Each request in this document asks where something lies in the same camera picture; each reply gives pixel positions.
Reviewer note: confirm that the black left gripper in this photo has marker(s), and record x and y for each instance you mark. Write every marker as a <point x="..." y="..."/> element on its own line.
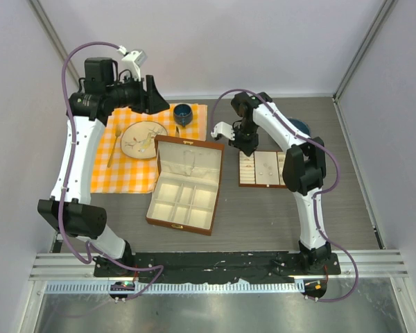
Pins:
<point x="150" y="100"/>

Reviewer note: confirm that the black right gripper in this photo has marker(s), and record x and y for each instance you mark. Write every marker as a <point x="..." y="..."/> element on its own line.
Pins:
<point x="247" y="147"/>

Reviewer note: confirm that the brown jewelry tray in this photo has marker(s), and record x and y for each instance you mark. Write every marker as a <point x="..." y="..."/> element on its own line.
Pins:
<point x="250" y="166"/>

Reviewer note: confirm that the brown jewelry box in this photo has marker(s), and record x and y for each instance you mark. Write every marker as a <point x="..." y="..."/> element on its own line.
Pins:
<point x="186" y="193"/>

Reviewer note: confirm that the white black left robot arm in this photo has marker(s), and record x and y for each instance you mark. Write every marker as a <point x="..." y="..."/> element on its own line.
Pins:
<point x="68" y="210"/>

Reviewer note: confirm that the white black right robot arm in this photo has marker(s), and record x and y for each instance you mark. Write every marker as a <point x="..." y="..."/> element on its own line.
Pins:
<point x="303" y="171"/>

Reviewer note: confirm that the small dark blue cup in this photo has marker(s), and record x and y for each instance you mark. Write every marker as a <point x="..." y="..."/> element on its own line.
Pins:
<point x="182" y="114"/>

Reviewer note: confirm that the beige floral ceramic plate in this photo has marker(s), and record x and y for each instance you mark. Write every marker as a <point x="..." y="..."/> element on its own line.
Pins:
<point x="137" y="141"/>

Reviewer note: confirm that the blue ceramic bowl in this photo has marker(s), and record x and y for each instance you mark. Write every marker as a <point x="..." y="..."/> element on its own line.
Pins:
<point x="301" y="126"/>

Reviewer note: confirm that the orange white checkered cloth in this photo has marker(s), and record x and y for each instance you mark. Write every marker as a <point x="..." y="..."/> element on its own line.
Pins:
<point x="131" y="176"/>

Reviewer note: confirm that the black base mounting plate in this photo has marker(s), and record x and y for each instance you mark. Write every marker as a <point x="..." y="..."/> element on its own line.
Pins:
<point x="217" y="267"/>

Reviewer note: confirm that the white slotted cable duct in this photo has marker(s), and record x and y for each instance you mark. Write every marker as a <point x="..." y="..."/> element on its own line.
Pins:
<point x="128" y="288"/>

